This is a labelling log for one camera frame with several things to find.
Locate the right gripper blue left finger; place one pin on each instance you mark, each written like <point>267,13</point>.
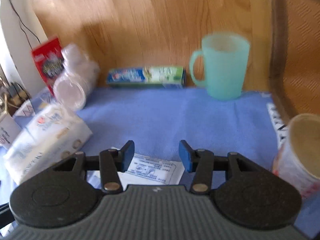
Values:
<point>125,156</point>

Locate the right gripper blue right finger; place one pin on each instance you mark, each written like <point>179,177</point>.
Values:
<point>188,156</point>

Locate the white barcode wipes packet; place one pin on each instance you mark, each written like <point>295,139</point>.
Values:
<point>145,170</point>

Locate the white tissue pack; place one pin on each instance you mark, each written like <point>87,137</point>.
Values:
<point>52,135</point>

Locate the toothpaste box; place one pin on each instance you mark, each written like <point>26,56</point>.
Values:
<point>153,77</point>

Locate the stack of plastic cups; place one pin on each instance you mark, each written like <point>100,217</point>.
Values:
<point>78,79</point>

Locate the teal plastic mug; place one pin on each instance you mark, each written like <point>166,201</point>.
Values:
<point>225,58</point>

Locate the round paper tub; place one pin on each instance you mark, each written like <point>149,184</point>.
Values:
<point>297,161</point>

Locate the white enamel mug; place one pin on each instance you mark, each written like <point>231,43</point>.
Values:
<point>9,130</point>

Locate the red cereal box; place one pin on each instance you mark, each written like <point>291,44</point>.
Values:
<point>48,60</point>

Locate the brown woven chair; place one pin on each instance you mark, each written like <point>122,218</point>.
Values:
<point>294,60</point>

